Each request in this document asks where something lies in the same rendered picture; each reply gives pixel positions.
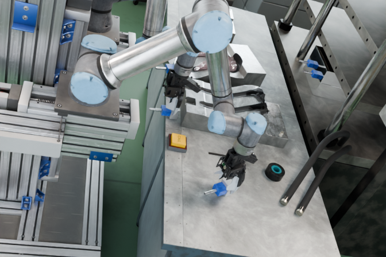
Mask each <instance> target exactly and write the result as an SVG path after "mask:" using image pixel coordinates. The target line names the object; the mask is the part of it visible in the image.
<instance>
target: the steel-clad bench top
mask: <svg viewBox="0 0 386 257"><path fill-rule="evenodd" d="M195 1H196V0H168V7H167V26H170V27H174V26H177V25H178V24H179V21H180V19H181V18H182V17H184V16H186V15H188V14H191V13H192V7H193V5H194V2H195ZM229 9H232V12H233V18H234V19H233V24H234V30H235V33H236V35H235V36H234V39H233V42H232V43H231V44H237V45H247V46H248V47H249V49H250V50H251V51H252V53H253V54H254V56H255V58H256V59H257V61H258V62H259V63H260V65H261V66H262V68H263V69H264V71H265V72H266V73H267V74H266V76H265V78H264V80H263V82H262V84H261V86H260V88H261V89H262V90H263V92H264V94H265V101H266V102H270V103H274V104H278V105H279V107H280V111H281V115H282V117H283V121H284V125H285V129H286V132H287V135H288V141H287V143H286V144H285V146H284V148H279V147H274V146H270V145H264V144H261V143H257V145H256V147H255V148H254V150H253V153H254V154H255V155H256V158H257V159H258V160H257V161H256V162H255V163H254V164H253V163H250V162H248V161H245V165H246V170H245V172H246V173H245V179H244V181H243V183H242V184H241V186H240V187H239V188H238V189H237V190H236V191H235V192H234V193H233V194H232V195H229V196H226V197H225V196H224V195H221V196H217V195H216V194H215V192H214V193H211V194H208V195H204V192H208V191H210V190H212V188H213V186H214V184H217V183H219V182H221V181H222V179H223V178H224V177H223V178H221V179H220V180H219V174H214V173H215V172H216V171H218V170H220V169H221V168H220V167H216V165H217V163H218V161H219V159H220V158H221V157H222V156H218V155H212V154H209V152H211V153H217V154H223V155H226V154H227V151H228V150H229V149H232V147H233V143H234V141H235V139H236V138H232V137H227V136H223V135H218V134H213V133H208V132H205V131H199V130H194V129H191V128H186V127H181V120H180V112H179V114H178V117H177V119H169V117H168V116H165V172H164V237H163V244H169V245H173V246H181V247H183V246H184V247H188V248H194V249H199V250H206V251H213V252H220V253H224V254H232V255H239V256H245V257H341V256H340V253H339V250H338V247H337V243H336V241H335V237H334V234H333V230H332V228H331V225H330V221H329V218H328V215H327V212H326V208H325V205H324V203H323V199H322V196H321V193H320V190H319V187H318V188H317V190H316V191H315V193H314V195H313V197H312V199H311V201H310V202H309V204H308V206H307V208H306V210H305V211H304V213H303V215H302V216H298V215H297V214H296V213H295V212H296V210H297V208H298V206H299V204H300V203H301V201H302V200H303V197H304V195H305V194H306V192H307V191H308V189H309V187H310V185H311V183H312V182H313V180H314V178H315V174H314V171H313V168H311V169H310V171H309V172H308V173H307V175H306V176H305V178H304V180H303V181H302V183H301V184H300V185H299V187H298V188H297V190H296V192H295V193H294V195H293V196H292V198H291V199H290V201H289V202H288V204H287V205H286V206H283V205H282V204H281V203H280V200H281V199H282V198H283V196H284V195H285V193H286V191H287V190H288V189H289V187H290V186H291V184H292V183H293V181H294V180H295V178H296V177H297V175H298V174H299V173H300V171H301V170H302V168H303V166H304V165H305V164H306V162H307V161H308V159H309V155H308V152H307V149H306V145H305V142H304V139H303V136H302V132H301V130H300V127H299V123H298V120H297V117H296V114H295V110H294V107H293V105H292V101H291V98H290V95H289V92H288V88H287V85H286V83H285V79H284V76H283V73H282V70H281V66H280V63H279V60H278V57H277V54H276V51H275V47H274V44H273V41H272V38H271V34H270V32H269V29H268V25H267V22H266V19H265V16H264V15H260V14H256V13H252V12H249V11H246V10H242V9H238V8H235V7H231V6H229ZM179 110H180V108H179ZM172 133H175V134H180V135H185V136H186V137H187V152H186V153H182V152H178V151H173V150H168V134H172ZM270 163H278V164H279V165H281V166H282V167H283V168H284V170H285V175H284V177H283V178H282V179H281V181H279V182H275V181H272V180H270V179H269V178H268V177H267V176H266V175H265V170H266V168H267V166H268V165H269V164H270Z"/></svg>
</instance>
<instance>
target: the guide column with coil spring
mask: <svg viewBox="0 0 386 257"><path fill-rule="evenodd" d="M335 2H336V0H325V2H324V4H323V6H322V8H321V10H320V12H319V14H318V15H317V17H316V19H315V21H314V23H313V25H312V27H311V29H310V31H309V33H308V35H307V36H306V38H305V40H304V42H303V44H302V46H301V47H300V49H299V51H298V54H297V55H296V57H295V61H296V62H298V63H301V62H299V60H303V61H304V59H305V57H306V56H307V54H308V51H309V50H310V48H311V46H312V44H313V43H314V41H315V39H316V37H317V35H318V33H319V31H320V29H321V28H322V26H323V24H324V23H325V20H326V18H327V17H328V15H329V13H330V11H331V10H332V8H333V6H334V4H335Z"/></svg>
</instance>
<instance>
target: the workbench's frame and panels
mask: <svg viewBox="0 0 386 257"><path fill-rule="evenodd" d="M156 67H164V65H163V63H162V64H160V65H157V66H156ZM165 77H166V71H165V69H155V67H153V68H152V69H151V71H150V75H149V78H148V81H147V84H146V88H147V90H148V97H147V106H146V122H145V135H144V138H143V140H142V146H143V147H144V156H143V166H142V182H141V199H140V212H139V214H138V217H137V223H136V225H137V226H138V242H137V257H245V256H239V255H232V254H224V253H220V252H213V251H206V250H199V249H194V248H188V247H184V246H183V247H181V246H173V245H169V244H163V237H164V172H165V116H163V115H161V112H160V111H155V110H149V108H160V107H161V105H166V97H165V96H163V93H164V91H165V87H162V85H163V82H164V79H165Z"/></svg>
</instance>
